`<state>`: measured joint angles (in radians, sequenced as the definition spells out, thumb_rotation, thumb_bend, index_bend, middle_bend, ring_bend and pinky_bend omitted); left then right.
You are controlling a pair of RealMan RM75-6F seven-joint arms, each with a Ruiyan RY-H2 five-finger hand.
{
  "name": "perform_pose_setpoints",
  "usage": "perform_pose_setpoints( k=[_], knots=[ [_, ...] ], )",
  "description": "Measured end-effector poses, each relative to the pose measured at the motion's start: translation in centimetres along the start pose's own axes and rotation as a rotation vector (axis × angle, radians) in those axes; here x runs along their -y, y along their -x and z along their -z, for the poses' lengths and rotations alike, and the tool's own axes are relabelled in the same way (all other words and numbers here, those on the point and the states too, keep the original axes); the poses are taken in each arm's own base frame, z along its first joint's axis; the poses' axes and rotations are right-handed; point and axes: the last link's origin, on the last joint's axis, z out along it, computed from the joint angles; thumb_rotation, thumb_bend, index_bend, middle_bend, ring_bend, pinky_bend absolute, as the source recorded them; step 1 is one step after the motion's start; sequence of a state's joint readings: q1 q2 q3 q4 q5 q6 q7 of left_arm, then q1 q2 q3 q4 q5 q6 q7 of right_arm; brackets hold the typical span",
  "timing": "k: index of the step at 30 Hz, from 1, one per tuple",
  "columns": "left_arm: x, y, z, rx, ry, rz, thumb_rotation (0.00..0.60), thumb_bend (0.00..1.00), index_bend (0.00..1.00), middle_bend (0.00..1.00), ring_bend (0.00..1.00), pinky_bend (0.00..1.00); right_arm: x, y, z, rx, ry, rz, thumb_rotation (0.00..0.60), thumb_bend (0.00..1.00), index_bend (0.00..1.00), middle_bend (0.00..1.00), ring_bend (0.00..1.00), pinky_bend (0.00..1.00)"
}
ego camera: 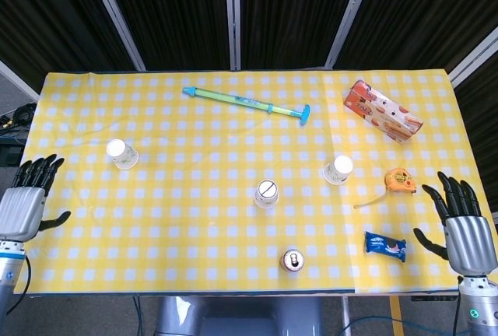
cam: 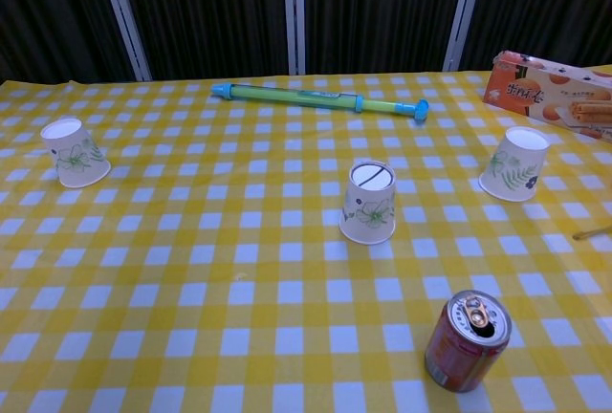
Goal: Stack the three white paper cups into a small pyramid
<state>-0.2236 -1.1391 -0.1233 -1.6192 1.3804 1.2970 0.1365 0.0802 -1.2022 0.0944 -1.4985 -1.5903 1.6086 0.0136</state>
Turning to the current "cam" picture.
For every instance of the paper cup with line-marked bottom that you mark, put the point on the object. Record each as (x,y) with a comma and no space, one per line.
(368,212)

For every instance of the white partition post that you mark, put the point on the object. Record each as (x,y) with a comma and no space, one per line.
(294,11)
(123,16)
(465,11)

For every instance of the green blue water squirter toy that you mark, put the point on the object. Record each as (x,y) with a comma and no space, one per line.
(287,96)

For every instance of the white floral paper cup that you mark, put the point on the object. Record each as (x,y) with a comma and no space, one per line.
(76,159)

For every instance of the orange egg roll snack box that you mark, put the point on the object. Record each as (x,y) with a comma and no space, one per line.
(526,97)

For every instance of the red soda can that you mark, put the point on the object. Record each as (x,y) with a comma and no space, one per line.
(454,351)

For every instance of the black pleated curtain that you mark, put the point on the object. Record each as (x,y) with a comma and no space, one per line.
(382,11)
(205,11)
(550,2)
(48,11)

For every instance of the yellow white checkered tablecloth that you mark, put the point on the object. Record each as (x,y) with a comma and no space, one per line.
(191,265)

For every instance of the white fern-print paper cup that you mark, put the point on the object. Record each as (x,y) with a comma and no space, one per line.
(516,169)

